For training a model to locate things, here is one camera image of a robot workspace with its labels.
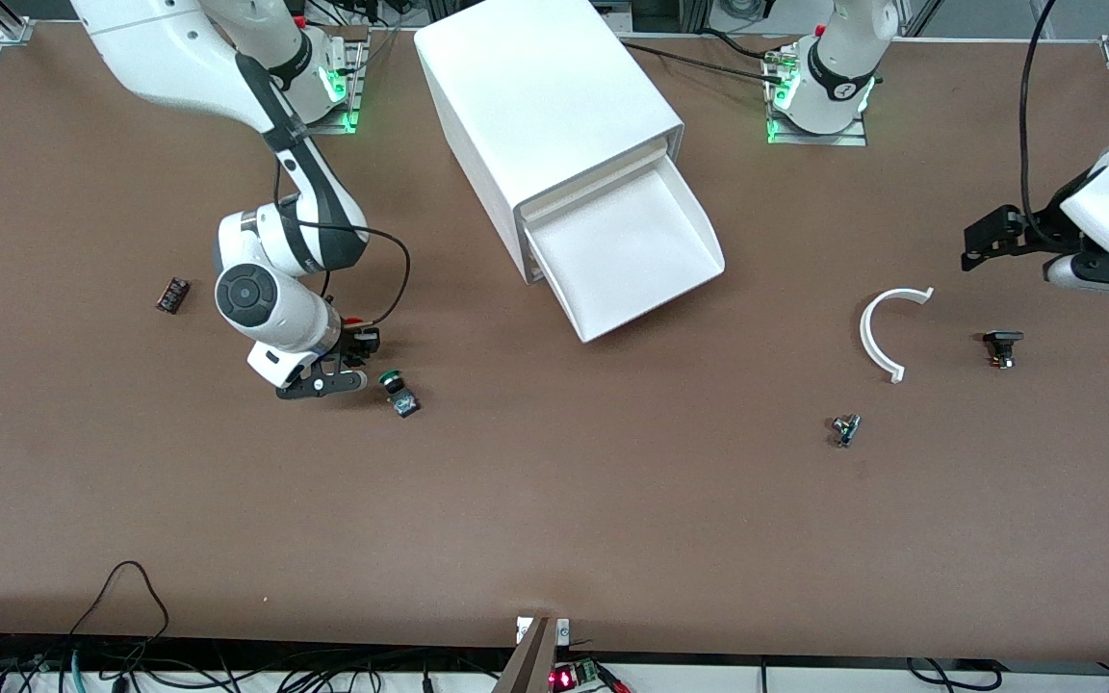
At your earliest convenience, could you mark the white drawer cabinet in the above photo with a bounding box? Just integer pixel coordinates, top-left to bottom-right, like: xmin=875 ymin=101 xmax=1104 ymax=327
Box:
xmin=414 ymin=0 xmax=686 ymax=286

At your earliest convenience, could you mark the black coiled floor cable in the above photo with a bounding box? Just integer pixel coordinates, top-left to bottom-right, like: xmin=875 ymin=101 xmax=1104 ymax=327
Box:
xmin=905 ymin=656 xmax=1004 ymax=693

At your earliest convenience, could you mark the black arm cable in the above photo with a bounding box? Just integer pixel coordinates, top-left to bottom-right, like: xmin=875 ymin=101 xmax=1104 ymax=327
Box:
xmin=1019 ymin=0 xmax=1062 ymax=242
xmin=273 ymin=159 xmax=412 ymax=334

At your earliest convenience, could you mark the black cable behind cabinet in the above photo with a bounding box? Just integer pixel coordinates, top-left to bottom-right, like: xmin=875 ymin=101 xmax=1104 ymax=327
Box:
xmin=620 ymin=38 xmax=788 ymax=81

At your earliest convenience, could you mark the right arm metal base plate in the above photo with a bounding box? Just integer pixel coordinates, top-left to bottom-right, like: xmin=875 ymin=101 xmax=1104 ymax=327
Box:
xmin=304 ymin=24 xmax=371 ymax=135

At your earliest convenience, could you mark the wooden post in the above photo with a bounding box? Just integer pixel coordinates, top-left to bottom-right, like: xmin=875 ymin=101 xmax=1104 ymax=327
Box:
xmin=492 ymin=616 xmax=558 ymax=693

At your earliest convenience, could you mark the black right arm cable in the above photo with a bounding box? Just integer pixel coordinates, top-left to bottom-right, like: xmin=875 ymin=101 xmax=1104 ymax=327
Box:
xmin=273 ymin=159 xmax=412 ymax=334

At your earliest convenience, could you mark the green push button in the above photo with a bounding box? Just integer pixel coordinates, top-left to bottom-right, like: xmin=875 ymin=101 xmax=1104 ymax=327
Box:
xmin=378 ymin=370 xmax=422 ymax=420

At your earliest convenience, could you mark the white half-ring clamp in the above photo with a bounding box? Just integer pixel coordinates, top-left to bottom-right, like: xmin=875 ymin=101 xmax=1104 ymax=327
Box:
xmin=860 ymin=287 xmax=936 ymax=385

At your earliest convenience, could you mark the white drawer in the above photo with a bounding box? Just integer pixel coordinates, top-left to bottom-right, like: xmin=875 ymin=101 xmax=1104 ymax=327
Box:
xmin=523 ymin=154 xmax=727 ymax=345

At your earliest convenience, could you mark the circuit board with red light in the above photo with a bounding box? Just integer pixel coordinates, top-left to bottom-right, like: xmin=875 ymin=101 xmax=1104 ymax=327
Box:
xmin=551 ymin=659 xmax=606 ymax=693

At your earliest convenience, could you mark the white metal bracket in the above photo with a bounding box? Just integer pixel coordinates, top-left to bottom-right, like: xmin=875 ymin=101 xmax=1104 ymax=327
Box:
xmin=516 ymin=616 xmax=571 ymax=645

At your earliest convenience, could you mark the thin black looped cable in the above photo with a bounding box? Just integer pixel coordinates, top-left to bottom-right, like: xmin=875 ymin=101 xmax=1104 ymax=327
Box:
xmin=67 ymin=561 xmax=171 ymax=640

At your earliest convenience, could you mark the tangled black cable bundle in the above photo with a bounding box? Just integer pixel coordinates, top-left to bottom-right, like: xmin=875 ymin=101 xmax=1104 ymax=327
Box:
xmin=0 ymin=630 xmax=517 ymax=693

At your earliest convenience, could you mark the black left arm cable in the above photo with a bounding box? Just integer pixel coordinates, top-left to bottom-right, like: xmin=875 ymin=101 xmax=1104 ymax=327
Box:
xmin=1019 ymin=0 xmax=1062 ymax=242

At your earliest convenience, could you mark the black square push button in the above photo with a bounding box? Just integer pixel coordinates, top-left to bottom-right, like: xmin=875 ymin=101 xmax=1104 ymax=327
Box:
xmin=983 ymin=330 xmax=1026 ymax=372

